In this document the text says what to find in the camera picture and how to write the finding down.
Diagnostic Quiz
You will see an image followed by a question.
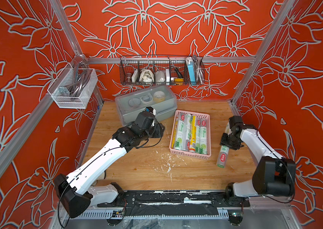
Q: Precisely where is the black wire wall basket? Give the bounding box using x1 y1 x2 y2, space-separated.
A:
119 55 206 86

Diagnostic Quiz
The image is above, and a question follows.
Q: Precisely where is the long white green wrap roll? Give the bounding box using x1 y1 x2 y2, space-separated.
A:
216 123 231 168

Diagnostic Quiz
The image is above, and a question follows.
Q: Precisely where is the grey lidded storage box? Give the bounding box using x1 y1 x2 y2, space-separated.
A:
115 85 177 126

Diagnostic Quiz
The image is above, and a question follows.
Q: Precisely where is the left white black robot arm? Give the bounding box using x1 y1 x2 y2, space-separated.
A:
53 106 165 219

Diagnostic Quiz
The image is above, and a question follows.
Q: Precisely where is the clear wall bin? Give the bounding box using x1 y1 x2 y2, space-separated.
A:
47 64 97 109

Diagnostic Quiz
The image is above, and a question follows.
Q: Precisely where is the yellow red wrap roll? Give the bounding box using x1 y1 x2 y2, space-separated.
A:
171 119 178 149

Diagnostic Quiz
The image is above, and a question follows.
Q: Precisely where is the pink plastic basket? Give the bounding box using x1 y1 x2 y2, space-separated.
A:
169 110 212 159

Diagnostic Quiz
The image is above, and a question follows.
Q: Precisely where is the black handled screwdriver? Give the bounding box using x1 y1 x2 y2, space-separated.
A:
168 57 183 79

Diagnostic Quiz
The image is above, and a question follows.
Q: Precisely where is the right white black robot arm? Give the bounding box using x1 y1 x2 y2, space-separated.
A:
220 115 296 198

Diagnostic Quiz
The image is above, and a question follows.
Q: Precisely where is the blue box in wire basket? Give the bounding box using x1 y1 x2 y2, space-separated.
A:
185 57 196 85

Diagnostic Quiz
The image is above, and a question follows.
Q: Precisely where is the green capped wrap roll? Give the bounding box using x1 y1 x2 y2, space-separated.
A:
174 112 185 150

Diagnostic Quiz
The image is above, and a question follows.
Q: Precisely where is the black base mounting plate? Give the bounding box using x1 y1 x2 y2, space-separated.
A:
96 190 250 208

